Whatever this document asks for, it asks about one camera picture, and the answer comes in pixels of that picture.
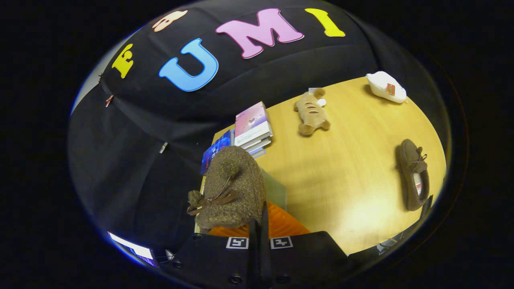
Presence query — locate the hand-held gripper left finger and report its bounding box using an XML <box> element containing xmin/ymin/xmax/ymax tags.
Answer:
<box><xmin>171</xmin><ymin>219</ymin><xmax>261</xmax><ymax>289</ymax></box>

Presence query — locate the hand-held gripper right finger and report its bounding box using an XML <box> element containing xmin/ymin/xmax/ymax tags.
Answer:
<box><xmin>261</xmin><ymin>201</ymin><xmax>350</xmax><ymax>289</ymax></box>

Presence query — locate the green fabric storage box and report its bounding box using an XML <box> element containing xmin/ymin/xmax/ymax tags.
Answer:
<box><xmin>257</xmin><ymin>167</ymin><xmax>288</xmax><ymax>211</ymax></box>

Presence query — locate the brown furry slipper shoe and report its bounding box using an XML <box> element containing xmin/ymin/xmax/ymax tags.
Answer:
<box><xmin>396</xmin><ymin>138</ymin><xmax>431</xmax><ymax>212</ymax></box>
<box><xmin>187</xmin><ymin>145</ymin><xmax>267</xmax><ymax>233</ymax></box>

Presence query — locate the lit screen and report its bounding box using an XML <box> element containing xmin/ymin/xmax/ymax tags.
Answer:
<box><xmin>106</xmin><ymin>231</ymin><xmax>159</xmax><ymax>267</ymax></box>

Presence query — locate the blue book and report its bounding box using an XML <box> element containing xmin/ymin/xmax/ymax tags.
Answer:
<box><xmin>200</xmin><ymin>129</ymin><xmax>233</xmax><ymax>175</ymax></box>

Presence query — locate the stack of white books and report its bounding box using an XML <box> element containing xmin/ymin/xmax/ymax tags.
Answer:
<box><xmin>243</xmin><ymin>134</ymin><xmax>273</xmax><ymax>159</ymax></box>

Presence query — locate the pink book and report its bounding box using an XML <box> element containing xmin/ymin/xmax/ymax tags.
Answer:
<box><xmin>234</xmin><ymin>101</ymin><xmax>273</xmax><ymax>147</ymax></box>

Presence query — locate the brown plush toy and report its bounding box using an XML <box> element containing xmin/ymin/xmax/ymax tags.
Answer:
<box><xmin>293</xmin><ymin>88</ymin><xmax>331</xmax><ymax>137</ymax></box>

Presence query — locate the white plush toy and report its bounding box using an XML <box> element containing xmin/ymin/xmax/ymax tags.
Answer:
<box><xmin>365</xmin><ymin>71</ymin><xmax>407</xmax><ymax>104</ymax></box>

